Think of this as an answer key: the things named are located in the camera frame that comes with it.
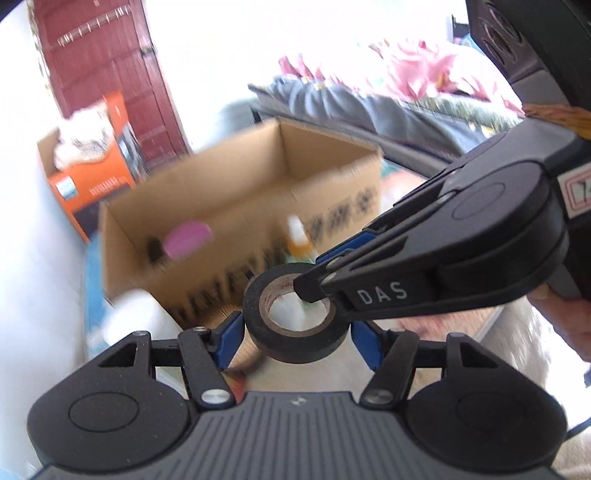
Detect orange cardboard box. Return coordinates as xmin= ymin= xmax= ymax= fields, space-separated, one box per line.
xmin=38 ymin=90 xmax=139 ymax=243

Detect white clothes in orange box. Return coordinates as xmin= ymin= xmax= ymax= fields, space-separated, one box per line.
xmin=53 ymin=131 xmax=116 ymax=169

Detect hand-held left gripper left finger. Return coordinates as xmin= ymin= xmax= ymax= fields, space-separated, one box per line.
xmin=99 ymin=311 xmax=243 ymax=411

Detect white crumpled cloth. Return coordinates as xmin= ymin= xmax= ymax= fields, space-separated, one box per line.
xmin=60 ymin=104 xmax=114 ymax=137

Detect large brown cardboard box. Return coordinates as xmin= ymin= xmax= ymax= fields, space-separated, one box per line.
xmin=98 ymin=117 xmax=384 ymax=326

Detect person's right hand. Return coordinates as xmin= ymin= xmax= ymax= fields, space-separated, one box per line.
xmin=529 ymin=284 xmax=591 ymax=363

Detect red wooden door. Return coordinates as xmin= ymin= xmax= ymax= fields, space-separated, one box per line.
xmin=30 ymin=0 xmax=192 ymax=171

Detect grey quilt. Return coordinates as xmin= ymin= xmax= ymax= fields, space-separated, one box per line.
xmin=249 ymin=76 xmax=522 ymax=162

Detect black cylinder tube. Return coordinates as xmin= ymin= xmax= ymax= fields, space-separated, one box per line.
xmin=147 ymin=235 xmax=168 ymax=264

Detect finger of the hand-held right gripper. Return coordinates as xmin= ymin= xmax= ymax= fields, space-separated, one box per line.
xmin=294 ymin=231 xmax=439 ymax=303
xmin=316 ymin=161 xmax=462 ymax=266

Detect purple plastic lid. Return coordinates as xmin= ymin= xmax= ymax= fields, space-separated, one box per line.
xmin=165 ymin=220 xmax=213 ymax=260

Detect black tape roll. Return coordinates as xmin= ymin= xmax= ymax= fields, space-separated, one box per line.
xmin=243 ymin=263 xmax=352 ymax=363

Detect white pill bottle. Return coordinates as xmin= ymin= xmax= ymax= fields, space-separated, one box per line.
xmin=99 ymin=288 xmax=188 ymax=384

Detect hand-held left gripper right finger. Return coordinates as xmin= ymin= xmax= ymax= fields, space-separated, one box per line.
xmin=351 ymin=320 xmax=502 ymax=409

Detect green dropper bottle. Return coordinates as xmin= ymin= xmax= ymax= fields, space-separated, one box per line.
xmin=283 ymin=215 xmax=324 ymax=266

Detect pink blanket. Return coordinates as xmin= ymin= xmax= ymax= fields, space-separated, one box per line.
xmin=279 ymin=39 xmax=522 ymax=112

